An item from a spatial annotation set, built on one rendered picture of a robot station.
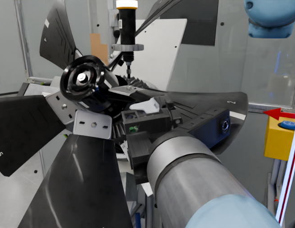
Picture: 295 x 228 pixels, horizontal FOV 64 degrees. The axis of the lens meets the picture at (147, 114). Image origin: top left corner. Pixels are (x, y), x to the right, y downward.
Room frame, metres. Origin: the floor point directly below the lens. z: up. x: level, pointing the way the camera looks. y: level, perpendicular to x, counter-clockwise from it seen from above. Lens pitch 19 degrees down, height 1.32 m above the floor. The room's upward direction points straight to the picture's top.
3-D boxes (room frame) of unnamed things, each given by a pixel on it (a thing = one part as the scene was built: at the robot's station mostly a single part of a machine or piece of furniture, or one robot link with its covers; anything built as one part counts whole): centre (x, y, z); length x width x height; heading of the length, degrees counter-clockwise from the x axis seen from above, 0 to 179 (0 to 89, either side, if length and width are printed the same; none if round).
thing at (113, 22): (1.16, 0.14, 1.37); 0.10 x 0.07 x 0.09; 9
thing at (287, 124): (0.61, -0.39, 1.08); 0.04 x 0.04 x 0.02
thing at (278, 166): (0.65, -0.41, 0.92); 0.03 x 0.03 x 0.12; 64
